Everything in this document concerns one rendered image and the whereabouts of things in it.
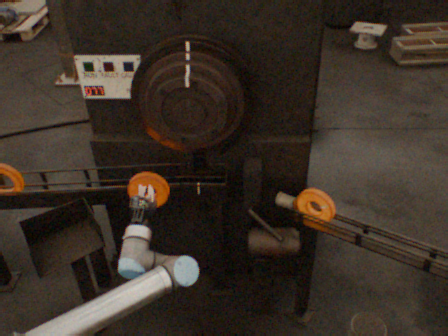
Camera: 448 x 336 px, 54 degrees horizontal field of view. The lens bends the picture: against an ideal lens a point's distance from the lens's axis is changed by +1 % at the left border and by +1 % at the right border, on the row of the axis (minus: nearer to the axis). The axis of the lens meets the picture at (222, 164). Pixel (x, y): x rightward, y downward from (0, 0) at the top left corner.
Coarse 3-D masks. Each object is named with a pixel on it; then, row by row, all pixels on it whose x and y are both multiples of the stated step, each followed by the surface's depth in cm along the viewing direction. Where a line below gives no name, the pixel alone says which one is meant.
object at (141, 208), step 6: (132, 198) 158; (138, 198) 157; (144, 198) 158; (150, 198) 157; (132, 204) 157; (138, 204) 156; (144, 204) 156; (150, 204) 157; (132, 210) 156; (138, 210) 154; (144, 210) 155; (150, 210) 157; (138, 216) 153; (144, 216) 156; (150, 216) 159; (132, 222) 151; (138, 222) 156; (144, 222) 156
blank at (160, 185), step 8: (136, 176) 166; (144, 176) 164; (152, 176) 164; (160, 176) 167; (136, 184) 166; (144, 184) 166; (152, 184) 166; (160, 184) 165; (128, 192) 169; (136, 192) 168; (160, 192) 168; (168, 192) 169; (160, 200) 170
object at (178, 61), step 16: (160, 64) 156; (176, 64) 154; (192, 64) 153; (208, 64) 155; (224, 64) 156; (144, 80) 160; (160, 80) 157; (224, 80) 156; (144, 96) 164; (240, 96) 162; (144, 112) 168; (240, 112) 166; (224, 128) 168; (176, 144) 176; (192, 144) 175; (208, 144) 175
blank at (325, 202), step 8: (304, 192) 175; (312, 192) 172; (320, 192) 172; (304, 200) 177; (312, 200) 174; (320, 200) 172; (328, 200) 171; (304, 208) 179; (312, 208) 180; (328, 208) 171; (320, 216) 176; (328, 216) 173
